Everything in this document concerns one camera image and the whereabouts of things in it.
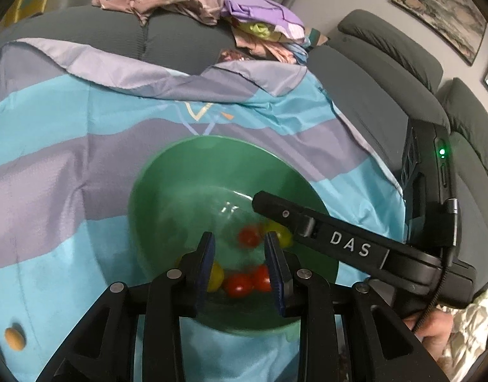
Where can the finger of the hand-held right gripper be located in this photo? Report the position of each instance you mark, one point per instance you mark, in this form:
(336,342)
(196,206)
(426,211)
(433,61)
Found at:
(284,213)

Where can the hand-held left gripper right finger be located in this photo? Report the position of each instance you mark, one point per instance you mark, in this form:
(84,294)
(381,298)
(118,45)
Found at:
(275,276)

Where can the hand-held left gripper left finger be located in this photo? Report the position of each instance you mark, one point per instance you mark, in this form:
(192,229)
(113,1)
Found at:
(204,276)

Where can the yellow cherry tomato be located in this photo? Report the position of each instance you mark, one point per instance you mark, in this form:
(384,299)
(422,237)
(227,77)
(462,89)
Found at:
(282,234)
(216,276)

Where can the round red tomato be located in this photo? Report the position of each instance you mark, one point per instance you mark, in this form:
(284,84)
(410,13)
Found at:
(261,277)
(248,236)

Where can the oval red tomato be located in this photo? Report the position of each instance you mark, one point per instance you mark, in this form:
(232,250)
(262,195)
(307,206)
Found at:
(238,284)

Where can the green bowl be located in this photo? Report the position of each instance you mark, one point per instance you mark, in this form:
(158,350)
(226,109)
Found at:
(180,191)

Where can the person's right hand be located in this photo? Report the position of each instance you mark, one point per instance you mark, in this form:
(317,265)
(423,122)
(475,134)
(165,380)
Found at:
(437,326)

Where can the white cloth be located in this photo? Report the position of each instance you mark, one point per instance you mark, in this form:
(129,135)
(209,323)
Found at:
(471,326)

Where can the yellow-green cloth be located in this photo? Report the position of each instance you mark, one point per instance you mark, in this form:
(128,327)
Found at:
(260,28)

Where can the blue and purple blanket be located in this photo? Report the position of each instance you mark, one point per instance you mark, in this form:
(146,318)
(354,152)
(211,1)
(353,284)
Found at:
(68,127)

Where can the purple cloth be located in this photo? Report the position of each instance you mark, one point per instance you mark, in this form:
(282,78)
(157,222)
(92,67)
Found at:
(264,12)

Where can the large framed picture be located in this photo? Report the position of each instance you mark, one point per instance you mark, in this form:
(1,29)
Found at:
(439,12)

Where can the grey sofa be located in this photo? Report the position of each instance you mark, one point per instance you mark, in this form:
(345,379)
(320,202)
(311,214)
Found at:
(176,39)

